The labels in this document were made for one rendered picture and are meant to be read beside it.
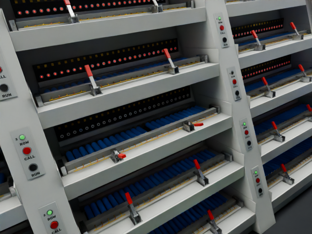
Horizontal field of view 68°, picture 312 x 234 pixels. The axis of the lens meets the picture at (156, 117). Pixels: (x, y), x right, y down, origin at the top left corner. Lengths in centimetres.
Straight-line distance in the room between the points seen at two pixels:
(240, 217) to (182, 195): 29
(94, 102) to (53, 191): 25
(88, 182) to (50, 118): 20
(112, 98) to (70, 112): 12
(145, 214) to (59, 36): 57
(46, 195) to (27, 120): 19
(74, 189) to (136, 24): 50
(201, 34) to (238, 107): 31
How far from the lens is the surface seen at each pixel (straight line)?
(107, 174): 68
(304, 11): 150
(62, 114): 65
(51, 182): 66
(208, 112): 89
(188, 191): 84
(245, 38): 127
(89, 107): 66
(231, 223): 101
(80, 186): 68
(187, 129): 79
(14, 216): 68
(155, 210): 79
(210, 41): 90
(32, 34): 67
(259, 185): 103
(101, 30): 71
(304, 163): 136
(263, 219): 109
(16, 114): 64
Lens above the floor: 67
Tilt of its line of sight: 7 degrees down
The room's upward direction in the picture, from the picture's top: 16 degrees counter-clockwise
